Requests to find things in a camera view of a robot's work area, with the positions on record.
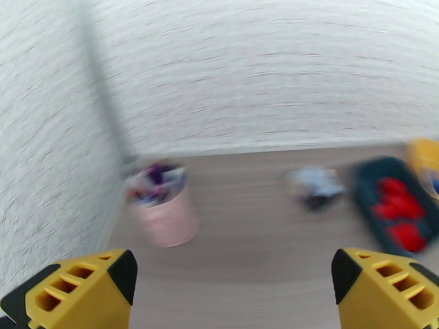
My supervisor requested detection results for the teal plastic container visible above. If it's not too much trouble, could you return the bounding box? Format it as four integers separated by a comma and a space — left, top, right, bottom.
350, 156, 439, 258

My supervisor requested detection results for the pink pen cup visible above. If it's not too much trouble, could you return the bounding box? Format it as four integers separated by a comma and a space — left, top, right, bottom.
124, 162, 200, 249

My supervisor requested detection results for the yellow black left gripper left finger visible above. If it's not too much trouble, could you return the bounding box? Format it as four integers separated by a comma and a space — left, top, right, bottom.
0, 248, 139, 329

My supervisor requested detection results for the yellow plastic container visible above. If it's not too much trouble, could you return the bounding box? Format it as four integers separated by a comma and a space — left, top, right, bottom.
406, 138, 439, 202

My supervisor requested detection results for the grey white small device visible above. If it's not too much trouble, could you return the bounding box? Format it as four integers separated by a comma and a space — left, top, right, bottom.
284, 167, 346, 212

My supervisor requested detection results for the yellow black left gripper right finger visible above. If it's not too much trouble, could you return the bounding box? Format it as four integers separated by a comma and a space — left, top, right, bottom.
330, 247, 439, 329

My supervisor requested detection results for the purple marker pen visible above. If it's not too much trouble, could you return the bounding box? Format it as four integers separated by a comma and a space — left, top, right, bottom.
144, 163, 172, 185

